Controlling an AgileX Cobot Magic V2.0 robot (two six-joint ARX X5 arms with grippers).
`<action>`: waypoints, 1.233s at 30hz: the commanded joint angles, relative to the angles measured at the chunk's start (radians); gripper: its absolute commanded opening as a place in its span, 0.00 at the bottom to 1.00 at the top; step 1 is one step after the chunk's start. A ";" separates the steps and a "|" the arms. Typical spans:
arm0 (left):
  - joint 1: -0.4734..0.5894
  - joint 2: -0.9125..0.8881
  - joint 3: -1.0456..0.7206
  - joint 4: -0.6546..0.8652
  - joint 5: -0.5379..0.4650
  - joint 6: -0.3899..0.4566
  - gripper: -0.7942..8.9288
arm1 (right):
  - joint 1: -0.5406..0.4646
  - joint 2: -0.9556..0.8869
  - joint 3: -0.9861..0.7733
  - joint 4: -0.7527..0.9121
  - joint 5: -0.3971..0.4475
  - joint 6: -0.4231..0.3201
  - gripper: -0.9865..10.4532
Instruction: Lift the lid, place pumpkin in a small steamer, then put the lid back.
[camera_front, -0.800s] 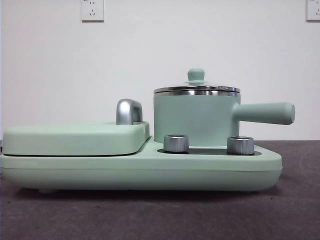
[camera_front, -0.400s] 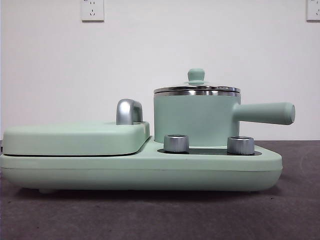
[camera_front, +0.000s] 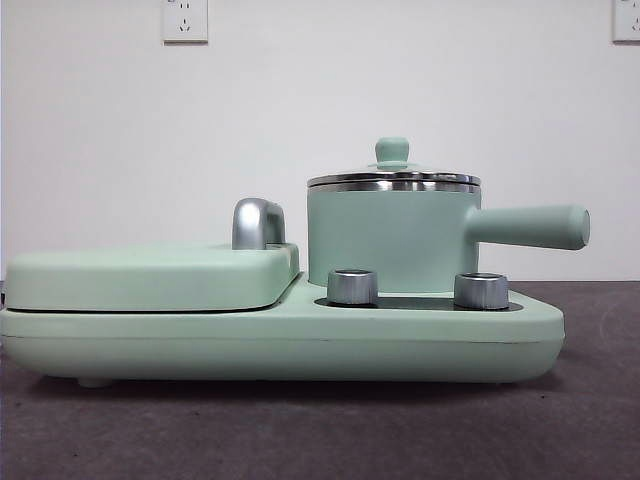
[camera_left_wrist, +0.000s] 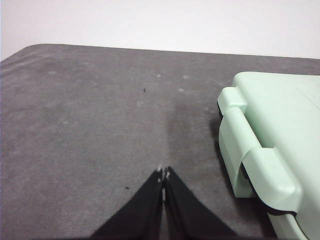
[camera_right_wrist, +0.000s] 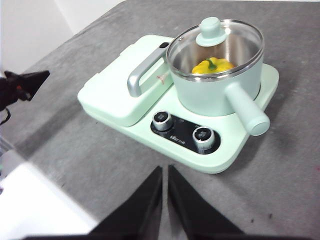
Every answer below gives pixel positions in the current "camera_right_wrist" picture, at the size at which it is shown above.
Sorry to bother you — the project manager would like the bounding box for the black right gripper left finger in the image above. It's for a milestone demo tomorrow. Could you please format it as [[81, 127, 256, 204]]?
[[89, 165, 164, 237]]

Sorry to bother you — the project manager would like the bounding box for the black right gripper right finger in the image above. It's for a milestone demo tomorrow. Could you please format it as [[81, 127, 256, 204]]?
[[167, 164, 245, 237]]

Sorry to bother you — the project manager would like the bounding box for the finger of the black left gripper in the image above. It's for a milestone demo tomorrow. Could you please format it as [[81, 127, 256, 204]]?
[[3, 70, 51, 101]]

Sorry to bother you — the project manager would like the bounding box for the yellow pumpkin with green stem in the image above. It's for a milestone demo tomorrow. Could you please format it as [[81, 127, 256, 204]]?
[[191, 56, 236, 75]]

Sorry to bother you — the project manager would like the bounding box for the glass lid with green knob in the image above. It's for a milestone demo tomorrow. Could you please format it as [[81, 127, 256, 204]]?
[[166, 16, 265, 81]]

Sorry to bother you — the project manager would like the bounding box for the green cooking appliance base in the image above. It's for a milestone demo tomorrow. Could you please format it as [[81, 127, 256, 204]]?
[[76, 34, 280, 175]]

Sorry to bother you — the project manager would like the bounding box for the silver control knob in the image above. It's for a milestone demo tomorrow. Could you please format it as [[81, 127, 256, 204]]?
[[152, 111, 173, 132], [192, 126, 214, 150]]

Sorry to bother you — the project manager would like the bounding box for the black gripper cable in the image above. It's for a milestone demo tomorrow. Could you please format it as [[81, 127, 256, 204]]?
[[0, 107, 11, 126]]

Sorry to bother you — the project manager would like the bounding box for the green hinged cover silver handle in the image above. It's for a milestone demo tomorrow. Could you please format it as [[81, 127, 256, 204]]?
[[76, 34, 176, 128]]

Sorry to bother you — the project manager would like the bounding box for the green steamer pot with handle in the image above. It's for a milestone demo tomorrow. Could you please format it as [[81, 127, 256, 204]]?
[[166, 22, 272, 137]]

